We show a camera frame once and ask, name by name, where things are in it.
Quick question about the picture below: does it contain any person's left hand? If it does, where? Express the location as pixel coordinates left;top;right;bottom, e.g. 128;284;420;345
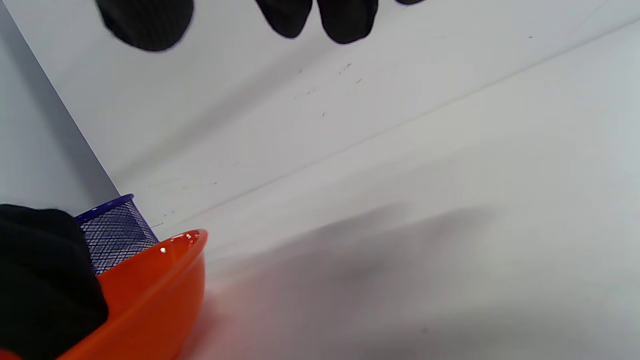
0;204;110;360

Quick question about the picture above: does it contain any blue mesh pen holder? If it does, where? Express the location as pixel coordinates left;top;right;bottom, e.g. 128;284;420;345
74;194;161;277

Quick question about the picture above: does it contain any person's right hand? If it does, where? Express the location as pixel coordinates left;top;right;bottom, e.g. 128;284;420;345
94;0;428;53

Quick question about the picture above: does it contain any white partition board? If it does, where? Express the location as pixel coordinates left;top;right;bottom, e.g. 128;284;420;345
2;0;640;228

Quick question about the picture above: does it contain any orange plastic bowl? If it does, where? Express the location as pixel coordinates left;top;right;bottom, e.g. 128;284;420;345
0;229;208;360

